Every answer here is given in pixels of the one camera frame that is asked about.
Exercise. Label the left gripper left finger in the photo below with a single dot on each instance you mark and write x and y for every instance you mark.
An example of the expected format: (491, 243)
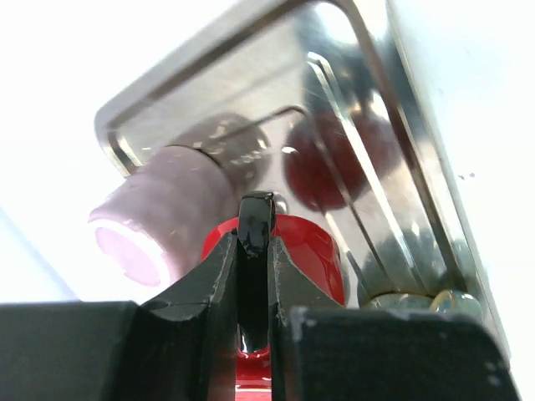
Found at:
(180, 345)

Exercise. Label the teal glazed mug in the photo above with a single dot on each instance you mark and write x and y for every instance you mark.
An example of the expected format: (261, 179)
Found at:
(446, 301)

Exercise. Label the stainless steel tray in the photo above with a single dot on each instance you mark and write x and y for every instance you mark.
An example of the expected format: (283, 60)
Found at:
(312, 101)

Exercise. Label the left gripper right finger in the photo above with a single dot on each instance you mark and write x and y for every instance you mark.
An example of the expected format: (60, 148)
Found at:
(322, 351)

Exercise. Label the mauve cylindrical mug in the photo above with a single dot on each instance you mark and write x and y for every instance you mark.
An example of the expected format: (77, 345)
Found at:
(153, 226)

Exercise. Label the red mug black handle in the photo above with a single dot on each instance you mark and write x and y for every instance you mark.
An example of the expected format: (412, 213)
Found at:
(314, 256)

